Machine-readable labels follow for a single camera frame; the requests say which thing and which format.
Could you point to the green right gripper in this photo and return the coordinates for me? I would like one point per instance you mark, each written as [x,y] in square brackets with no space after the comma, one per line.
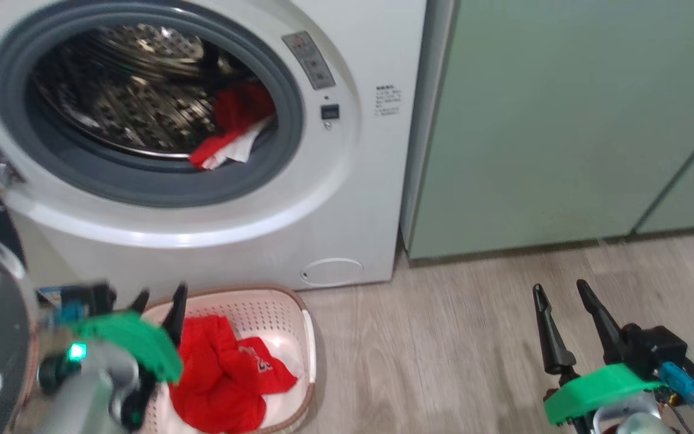
[600,386]

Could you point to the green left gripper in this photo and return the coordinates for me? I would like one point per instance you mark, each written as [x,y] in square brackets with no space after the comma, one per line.
[136,340]

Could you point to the red shorts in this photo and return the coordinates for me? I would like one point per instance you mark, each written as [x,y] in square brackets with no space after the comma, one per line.
[220,380]

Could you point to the red and white shirt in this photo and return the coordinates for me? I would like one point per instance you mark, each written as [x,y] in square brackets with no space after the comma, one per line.
[238,111]

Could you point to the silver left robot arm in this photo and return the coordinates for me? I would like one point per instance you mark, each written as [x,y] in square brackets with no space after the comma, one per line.
[82,398]

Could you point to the cream perforated laundry basket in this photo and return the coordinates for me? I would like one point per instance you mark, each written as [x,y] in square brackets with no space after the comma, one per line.
[281,313]

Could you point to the white front-load washing machine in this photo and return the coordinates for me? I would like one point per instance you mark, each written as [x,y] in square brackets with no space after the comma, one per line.
[323,211]

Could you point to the blue energy label sticker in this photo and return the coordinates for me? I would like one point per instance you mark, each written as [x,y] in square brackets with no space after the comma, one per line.
[49,296]

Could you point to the wide pale green cabinet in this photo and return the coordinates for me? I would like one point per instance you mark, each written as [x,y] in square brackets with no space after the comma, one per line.
[552,120]

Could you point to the grey washer instruction sticker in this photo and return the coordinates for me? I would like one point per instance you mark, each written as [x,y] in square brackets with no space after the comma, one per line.
[309,59]

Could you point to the black text warning label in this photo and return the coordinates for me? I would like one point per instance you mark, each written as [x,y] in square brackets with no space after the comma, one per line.
[388,100]

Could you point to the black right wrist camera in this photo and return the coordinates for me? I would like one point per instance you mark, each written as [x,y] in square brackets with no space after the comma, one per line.
[657,349]

